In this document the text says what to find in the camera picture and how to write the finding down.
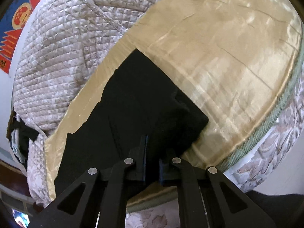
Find black pants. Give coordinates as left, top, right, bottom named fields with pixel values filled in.
left=55, top=50, right=209, bottom=194

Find dark red wooden door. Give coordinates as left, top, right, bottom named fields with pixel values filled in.
left=0, top=161, right=30, bottom=197

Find pile of clothes at headboard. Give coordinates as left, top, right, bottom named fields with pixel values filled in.
left=6, top=110, right=39, bottom=169

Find golden satin bed sheet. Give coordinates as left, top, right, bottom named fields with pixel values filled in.
left=45, top=0, right=303, bottom=199

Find white quilted floral bedspread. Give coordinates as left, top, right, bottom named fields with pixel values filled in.
left=10, top=0, right=304, bottom=228

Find window with white frame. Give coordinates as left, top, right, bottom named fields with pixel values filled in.
left=1, top=190, right=37, bottom=227

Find red and blue wall poster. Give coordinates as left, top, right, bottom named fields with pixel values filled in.
left=1, top=0, right=40, bottom=74

